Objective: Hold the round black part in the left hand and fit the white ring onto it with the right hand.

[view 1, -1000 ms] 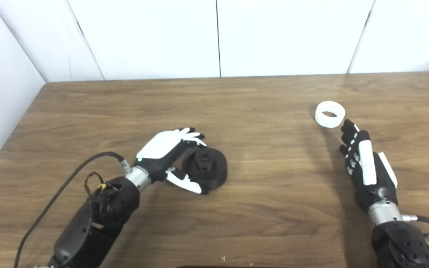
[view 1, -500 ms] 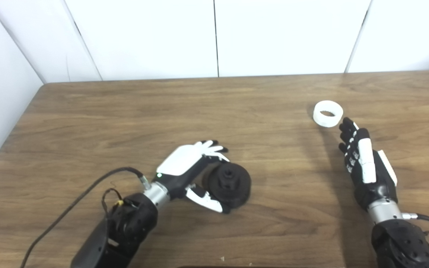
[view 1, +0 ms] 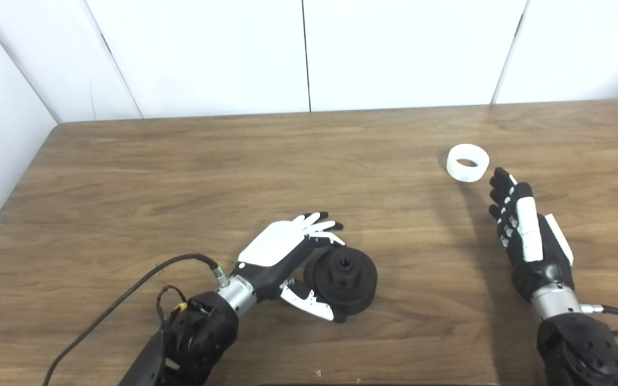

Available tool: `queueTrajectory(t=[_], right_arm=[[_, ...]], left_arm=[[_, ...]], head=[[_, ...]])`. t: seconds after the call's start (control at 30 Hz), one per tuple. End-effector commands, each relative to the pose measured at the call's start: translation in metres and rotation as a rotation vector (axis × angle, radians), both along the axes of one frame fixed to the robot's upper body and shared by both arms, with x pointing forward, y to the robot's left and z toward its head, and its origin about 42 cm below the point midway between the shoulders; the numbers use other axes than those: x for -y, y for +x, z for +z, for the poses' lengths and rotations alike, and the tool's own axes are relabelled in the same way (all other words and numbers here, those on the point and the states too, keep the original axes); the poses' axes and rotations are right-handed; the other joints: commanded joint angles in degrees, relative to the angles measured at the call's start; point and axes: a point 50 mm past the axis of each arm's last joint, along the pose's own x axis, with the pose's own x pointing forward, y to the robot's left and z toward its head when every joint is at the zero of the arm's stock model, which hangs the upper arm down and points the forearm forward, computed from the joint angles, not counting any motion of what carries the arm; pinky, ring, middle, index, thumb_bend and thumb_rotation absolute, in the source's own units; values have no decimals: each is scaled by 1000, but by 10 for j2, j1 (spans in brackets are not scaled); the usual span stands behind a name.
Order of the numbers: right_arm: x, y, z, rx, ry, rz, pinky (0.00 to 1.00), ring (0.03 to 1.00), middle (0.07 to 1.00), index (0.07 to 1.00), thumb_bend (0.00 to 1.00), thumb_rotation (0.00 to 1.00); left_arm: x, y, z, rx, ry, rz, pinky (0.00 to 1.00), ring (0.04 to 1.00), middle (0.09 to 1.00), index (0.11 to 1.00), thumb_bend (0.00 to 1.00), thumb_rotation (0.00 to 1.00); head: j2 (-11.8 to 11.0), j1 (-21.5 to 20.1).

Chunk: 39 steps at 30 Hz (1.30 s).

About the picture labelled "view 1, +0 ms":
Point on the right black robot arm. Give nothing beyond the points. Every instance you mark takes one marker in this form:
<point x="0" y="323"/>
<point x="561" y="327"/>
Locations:
<point x="582" y="354"/>

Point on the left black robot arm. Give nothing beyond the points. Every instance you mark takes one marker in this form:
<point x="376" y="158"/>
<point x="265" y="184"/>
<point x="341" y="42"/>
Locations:
<point x="201" y="332"/>

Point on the round black stepped part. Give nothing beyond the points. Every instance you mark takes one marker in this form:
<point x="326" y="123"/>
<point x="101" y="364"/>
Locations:
<point x="352" y="279"/>

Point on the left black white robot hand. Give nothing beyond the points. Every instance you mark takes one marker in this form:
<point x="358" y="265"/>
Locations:
<point x="277" y="244"/>

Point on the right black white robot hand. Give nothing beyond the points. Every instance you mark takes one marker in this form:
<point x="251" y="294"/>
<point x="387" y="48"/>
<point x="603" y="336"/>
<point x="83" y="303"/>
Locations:
<point x="529" y="230"/>

